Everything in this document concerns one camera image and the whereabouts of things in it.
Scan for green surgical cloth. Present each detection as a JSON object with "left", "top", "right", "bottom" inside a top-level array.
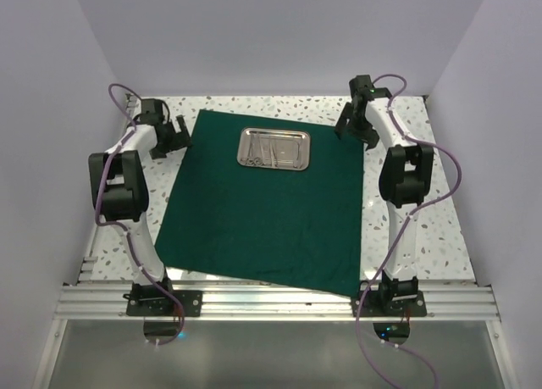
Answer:
[{"left": 155, "top": 110, "right": 364, "bottom": 297}]

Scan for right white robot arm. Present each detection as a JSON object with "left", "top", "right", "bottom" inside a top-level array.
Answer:
[{"left": 334, "top": 75, "right": 434, "bottom": 316}]

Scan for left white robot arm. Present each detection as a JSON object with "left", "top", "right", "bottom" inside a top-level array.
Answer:
[{"left": 88, "top": 98, "right": 192, "bottom": 315}]

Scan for steel tweezers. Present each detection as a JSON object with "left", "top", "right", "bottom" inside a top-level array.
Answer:
[{"left": 292, "top": 136, "right": 302, "bottom": 169}]

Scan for steel instrument tray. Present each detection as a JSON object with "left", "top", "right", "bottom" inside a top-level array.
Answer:
[{"left": 236, "top": 127, "right": 311, "bottom": 171}]

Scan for steel forceps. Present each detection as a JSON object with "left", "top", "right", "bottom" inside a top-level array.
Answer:
[{"left": 266, "top": 136, "right": 279, "bottom": 169}]

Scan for aluminium left rail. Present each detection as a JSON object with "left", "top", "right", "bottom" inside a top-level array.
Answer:
[{"left": 75, "top": 92, "right": 139, "bottom": 285}]

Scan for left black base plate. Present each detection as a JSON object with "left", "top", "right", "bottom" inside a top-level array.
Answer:
[{"left": 123, "top": 290, "right": 203, "bottom": 317}]

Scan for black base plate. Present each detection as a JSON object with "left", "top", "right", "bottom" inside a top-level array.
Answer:
[
  {"left": 360, "top": 290, "right": 428, "bottom": 318},
  {"left": 123, "top": 290, "right": 203, "bottom": 317}
]

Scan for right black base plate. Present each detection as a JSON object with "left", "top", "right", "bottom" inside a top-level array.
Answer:
[{"left": 360, "top": 290, "right": 428, "bottom": 318}]

